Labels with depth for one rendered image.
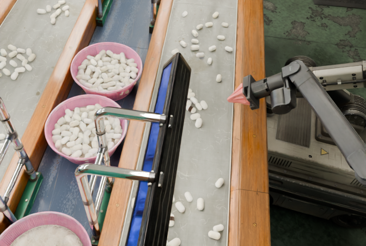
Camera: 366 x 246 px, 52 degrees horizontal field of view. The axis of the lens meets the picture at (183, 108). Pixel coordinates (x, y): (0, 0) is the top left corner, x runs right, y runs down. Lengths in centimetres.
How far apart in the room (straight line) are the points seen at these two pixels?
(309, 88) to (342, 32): 213
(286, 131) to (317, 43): 139
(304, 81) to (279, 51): 172
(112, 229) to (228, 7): 115
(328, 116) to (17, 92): 104
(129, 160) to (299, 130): 84
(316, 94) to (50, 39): 106
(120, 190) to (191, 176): 23
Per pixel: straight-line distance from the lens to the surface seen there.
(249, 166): 124
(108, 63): 151
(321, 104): 107
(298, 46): 293
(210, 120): 134
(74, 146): 128
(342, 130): 101
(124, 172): 78
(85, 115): 135
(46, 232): 117
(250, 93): 119
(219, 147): 128
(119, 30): 176
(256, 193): 120
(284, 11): 323
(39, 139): 131
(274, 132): 171
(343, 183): 182
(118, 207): 114
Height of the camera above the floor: 180
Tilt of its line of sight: 51 degrees down
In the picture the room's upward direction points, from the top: 7 degrees clockwise
